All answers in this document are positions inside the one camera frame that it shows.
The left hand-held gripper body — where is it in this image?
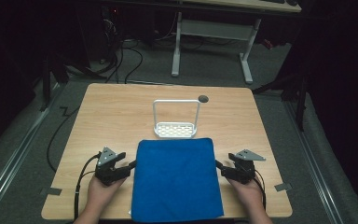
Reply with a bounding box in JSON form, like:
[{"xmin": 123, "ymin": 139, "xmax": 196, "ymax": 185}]
[{"xmin": 94, "ymin": 147, "xmax": 131, "ymax": 187}]

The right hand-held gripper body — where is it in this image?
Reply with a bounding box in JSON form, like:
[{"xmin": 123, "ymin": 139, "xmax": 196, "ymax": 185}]
[{"xmin": 221, "ymin": 148, "xmax": 267, "ymax": 185}]

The blue cloth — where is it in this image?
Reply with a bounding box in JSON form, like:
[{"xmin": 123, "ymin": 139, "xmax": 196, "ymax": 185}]
[{"xmin": 131, "ymin": 137, "xmax": 225, "ymax": 224}]

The person's right hand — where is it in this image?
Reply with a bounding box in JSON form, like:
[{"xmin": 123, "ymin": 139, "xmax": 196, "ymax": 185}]
[{"xmin": 227, "ymin": 175, "xmax": 265, "ymax": 214}]

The person's left hand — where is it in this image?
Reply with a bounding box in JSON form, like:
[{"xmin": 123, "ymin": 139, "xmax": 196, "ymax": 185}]
[{"xmin": 86, "ymin": 173, "xmax": 129, "ymax": 213}]

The black metal stand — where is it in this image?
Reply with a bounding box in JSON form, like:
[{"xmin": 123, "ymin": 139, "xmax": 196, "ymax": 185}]
[
  {"xmin": 251, "ymin": 73, "xmax": 312, "ymax": 133},
  {"xmin": 38, "ymin": 54, "xmax": 71, "ymax": 112}
]

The white-legged wooden desk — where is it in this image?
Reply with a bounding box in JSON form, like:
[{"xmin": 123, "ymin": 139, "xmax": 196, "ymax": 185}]
[{"xmin": 171, "ymin": 0, "xmax": 303, "ymax": 85}]

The dark computer tower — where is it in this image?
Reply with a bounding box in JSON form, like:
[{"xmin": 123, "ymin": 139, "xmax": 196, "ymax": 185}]
[{"xmin": 100, "ymin": 5, "xmax": 123, "ymax": 63}]

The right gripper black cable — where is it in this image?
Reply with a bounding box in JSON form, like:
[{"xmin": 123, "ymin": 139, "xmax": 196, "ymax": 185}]
[{"xmin": 254, "ymin": 169, "xmax": 268, "ymax": 211}]

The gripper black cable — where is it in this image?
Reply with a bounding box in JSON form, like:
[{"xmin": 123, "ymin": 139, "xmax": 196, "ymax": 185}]
[
  {"xmin": 73, "ymin": 151, "xmax": 103, "ymax": 220},
  {"xmin": 254, "ymin": 169, "xmax": 268, "ymax": 211}
]

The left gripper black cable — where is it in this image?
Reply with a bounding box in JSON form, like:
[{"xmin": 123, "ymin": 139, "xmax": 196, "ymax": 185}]
[{"xmin": 73, "ymin": 151, "xmax": 103, "ymax": 220}]

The white wire rack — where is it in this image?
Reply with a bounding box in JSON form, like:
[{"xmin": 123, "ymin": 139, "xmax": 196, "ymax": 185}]
[{"xmin": 152, "ymin": 99, "xmax": 201, "ymax": 139}]

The black floor cable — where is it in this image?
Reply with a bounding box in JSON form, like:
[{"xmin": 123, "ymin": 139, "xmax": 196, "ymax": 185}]
[{"xmin": 46, "ymin": 105, "xmax": 80, "ymax": 174}]

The metal floor rail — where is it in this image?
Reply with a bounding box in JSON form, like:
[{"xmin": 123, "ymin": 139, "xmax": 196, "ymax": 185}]
[
  {"xmin": 282, "ymin": 98, "xmax": 346, "ymax": 224},
  {"xmin": 0, "ymin": 82, "xmax": 62, "ymax": 220}
]

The black cable bundle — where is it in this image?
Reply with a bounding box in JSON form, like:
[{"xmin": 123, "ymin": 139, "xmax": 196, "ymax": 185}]
[{"xmin": 104, "ymin": 38, "xmax": 145, "ymax": 85}]

